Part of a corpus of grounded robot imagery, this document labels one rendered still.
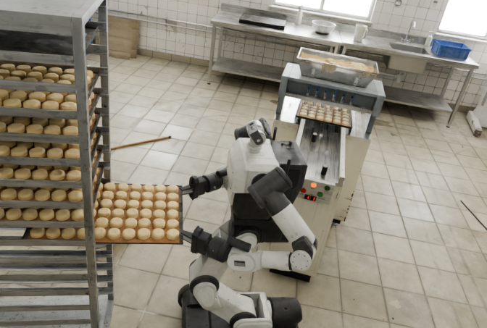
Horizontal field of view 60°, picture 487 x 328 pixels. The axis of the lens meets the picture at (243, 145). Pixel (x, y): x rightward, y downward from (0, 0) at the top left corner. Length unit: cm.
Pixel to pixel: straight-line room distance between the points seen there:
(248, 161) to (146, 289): 143
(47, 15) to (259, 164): 89
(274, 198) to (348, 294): 164
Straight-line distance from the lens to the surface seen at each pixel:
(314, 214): 263
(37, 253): 241
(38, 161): 155
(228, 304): 225
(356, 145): 315
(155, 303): 277
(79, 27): 130
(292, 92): 308
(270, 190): 153
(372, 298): 311
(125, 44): 663
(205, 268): 205
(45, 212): 175
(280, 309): 237
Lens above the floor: 213
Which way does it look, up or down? 29 degrees down
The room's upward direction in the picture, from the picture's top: 9 degrees clockwise
